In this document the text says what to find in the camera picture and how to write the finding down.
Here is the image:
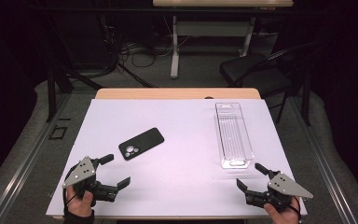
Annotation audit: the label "person's left hand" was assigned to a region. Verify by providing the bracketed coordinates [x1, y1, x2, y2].
[64, 185, 95, 217]

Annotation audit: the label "person's right hand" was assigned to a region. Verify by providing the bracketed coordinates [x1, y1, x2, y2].
[263, 197, 302, 224]

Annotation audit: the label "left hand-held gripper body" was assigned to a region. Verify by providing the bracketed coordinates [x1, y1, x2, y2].
[62, 155, 120, 208]

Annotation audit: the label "wooden desk with white legs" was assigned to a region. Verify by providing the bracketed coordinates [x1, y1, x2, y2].
[152, 0, 295, 79]

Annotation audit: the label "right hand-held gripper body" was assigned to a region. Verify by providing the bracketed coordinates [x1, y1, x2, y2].
[244, 169, 314, 213]

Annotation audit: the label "black metal stand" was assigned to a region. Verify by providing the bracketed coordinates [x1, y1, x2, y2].
[45, 66, 103, 123]

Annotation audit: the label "clear plastic tray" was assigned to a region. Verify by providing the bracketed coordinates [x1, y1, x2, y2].
[214, 102, 255, 170]

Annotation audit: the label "black horizontal bar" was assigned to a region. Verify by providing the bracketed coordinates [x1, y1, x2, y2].
[34, 7, 327, 15]

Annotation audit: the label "white table cover sheet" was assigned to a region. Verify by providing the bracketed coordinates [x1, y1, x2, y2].
[46, 98, 308, 218]

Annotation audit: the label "metal floor rail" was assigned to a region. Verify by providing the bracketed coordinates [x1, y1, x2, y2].
[287, 94, 358, 224]
[0, 92, 73, 224]

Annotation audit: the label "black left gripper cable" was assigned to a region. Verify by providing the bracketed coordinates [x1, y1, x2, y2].
[62, 164, 79, 217]

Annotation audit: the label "black chair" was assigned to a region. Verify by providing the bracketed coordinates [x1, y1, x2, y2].
[219, 40, 324, 125]

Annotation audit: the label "bundle of floor cables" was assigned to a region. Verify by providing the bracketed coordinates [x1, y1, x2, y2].
[105, 15, 194, 68]

